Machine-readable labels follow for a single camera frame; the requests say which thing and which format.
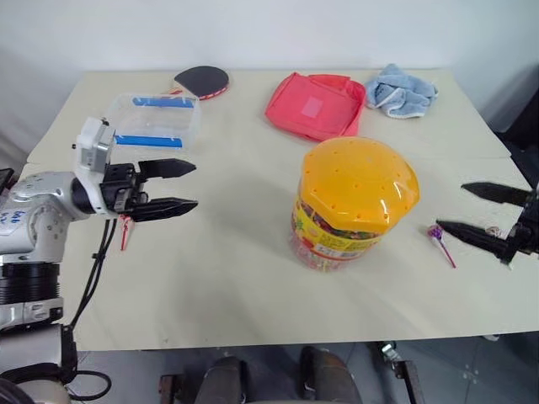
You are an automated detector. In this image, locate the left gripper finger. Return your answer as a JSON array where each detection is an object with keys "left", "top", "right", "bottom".
[
  {"left": 131, "top": 197, "right": 200, "bottom": 223},
  {"left": 137, "top": 157, "right": 198, "bottom": 183}
]

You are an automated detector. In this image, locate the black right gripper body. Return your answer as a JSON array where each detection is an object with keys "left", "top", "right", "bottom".
[{"left": 500, "top": 180, "right": 539, "bottom": 270}]

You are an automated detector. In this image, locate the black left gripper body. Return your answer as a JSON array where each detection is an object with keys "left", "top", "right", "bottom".
[{"left": 99, "top": 162, "right": 150, "bottom": 221}]

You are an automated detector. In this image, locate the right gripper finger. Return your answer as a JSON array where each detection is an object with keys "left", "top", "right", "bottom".
[
  {"left": 460, "top": 181, "right": 533, "bottom": 208},
  {"left": 435, "top": 219, "right": 514, "bottom": 262}
]

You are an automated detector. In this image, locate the yellow perforated jar lid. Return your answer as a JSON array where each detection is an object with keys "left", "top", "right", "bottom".
[{"left": 294, "top": 136, "right": 421, "bottom": 237}]

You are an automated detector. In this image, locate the clear plastic lollipop jar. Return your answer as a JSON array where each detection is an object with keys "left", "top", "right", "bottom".
[{"left": 287, "top": 196, "right": 387, "bottom": 274}]

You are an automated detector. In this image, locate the purple lollipop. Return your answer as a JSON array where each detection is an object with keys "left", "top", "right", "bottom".
[{"left": 426, "top": 224, "right": 458, "bottom": 269}]

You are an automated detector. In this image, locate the red lollipop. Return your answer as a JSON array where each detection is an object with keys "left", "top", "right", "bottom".
[{"left": 118, "top": 214, "right": 136, "bottom": 253}]

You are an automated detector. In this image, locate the clear box with blue clips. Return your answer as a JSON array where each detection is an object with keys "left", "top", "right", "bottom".
[{"left": 102, "top": 93, "right": 204, "bottom": 153}]

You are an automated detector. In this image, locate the black red table tennis paddle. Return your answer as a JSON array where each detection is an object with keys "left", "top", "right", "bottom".
[{"left": 169, "top": 65, "right": 232, "bottom": 103}]

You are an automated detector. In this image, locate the light blue towel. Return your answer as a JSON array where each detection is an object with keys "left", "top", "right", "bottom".
[{"left": 363, "top": 62, "right": 440, "bottom": 120}]

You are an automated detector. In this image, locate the black table leg with caster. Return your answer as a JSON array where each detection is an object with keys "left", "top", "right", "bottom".
[{"left": 373, "top": 339, "right": 431, "bottom": 404}]

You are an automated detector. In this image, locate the pink fabric pouch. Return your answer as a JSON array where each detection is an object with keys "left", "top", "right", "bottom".
[{"left": 264, "top": 72, "right": 366, "bottom": 145}]

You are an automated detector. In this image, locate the dark rounded shape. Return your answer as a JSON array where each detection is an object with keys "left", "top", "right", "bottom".
[
  {"left": 297, "top": 345, "right": 364, "bottom": 404},
  {"left": 196, "top": 355, "right": 250, "bottom": 404}
]

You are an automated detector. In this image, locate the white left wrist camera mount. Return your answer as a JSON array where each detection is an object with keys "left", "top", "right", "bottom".
[{"left": 72, "top": 116, "right": 118, "bottom": 216}]

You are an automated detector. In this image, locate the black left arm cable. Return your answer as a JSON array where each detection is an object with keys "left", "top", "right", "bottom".
[{"left": 61, "top": 216, "right": 120, "bottom": 401}]

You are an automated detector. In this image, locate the brown floor bracket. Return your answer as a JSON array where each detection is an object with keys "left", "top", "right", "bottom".
[{"left": 158, "top": 373, "right": 183, "bottom": 404}]

